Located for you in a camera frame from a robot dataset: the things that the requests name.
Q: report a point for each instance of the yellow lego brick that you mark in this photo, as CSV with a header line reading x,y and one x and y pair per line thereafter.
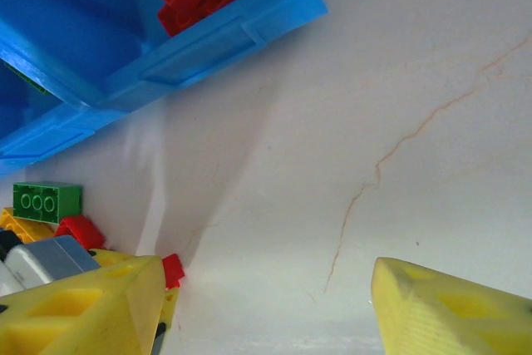
x,y
21,226

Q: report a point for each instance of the blue plastic bin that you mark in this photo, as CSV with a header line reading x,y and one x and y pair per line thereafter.
x,y
50,134
83,6

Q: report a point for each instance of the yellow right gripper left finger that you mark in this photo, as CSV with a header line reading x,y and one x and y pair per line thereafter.
x,y
83,321

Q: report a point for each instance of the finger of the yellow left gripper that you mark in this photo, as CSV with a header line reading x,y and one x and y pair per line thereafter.
x,y
170,305
120,257

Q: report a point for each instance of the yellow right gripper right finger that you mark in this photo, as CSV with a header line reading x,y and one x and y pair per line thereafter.
x,y
436,321

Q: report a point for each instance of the green lego brick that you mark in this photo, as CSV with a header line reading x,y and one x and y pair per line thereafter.
x,y
45,203

